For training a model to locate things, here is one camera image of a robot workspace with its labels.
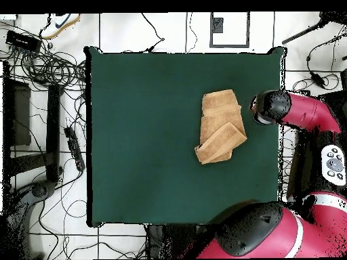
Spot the tan terry towel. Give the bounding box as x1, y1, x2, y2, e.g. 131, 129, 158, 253
194, 89, 248, 165

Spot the dark green table cloth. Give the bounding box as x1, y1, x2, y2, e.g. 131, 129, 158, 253
84, 45, 287, 228

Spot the black power strip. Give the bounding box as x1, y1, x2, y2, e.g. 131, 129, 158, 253
64, 126, 86, 172

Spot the dark tripod base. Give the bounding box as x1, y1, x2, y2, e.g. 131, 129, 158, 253
5, 179, 58, 259

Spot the black power adapter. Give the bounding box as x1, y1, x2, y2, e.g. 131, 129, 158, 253
310, 71, 326, 89

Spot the person's foot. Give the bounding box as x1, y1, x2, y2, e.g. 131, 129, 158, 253
39, 13, 81, 40

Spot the black tripod pole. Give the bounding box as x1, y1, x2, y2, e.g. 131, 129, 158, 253
281, 11, 347, 45

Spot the black robot pedestal stand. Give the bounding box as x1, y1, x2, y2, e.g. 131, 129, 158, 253
146, 223, 201, 259

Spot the thin black cable with plug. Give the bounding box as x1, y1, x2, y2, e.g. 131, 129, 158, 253
140, 12, 165, 53

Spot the black metal frame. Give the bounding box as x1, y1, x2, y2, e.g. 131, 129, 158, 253
2, 62, 64, 185

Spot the black cable tangle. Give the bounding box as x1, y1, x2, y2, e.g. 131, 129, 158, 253
0, 21, 87, 93

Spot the black network switch box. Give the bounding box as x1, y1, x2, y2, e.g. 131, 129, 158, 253
5, 30, 43, 53

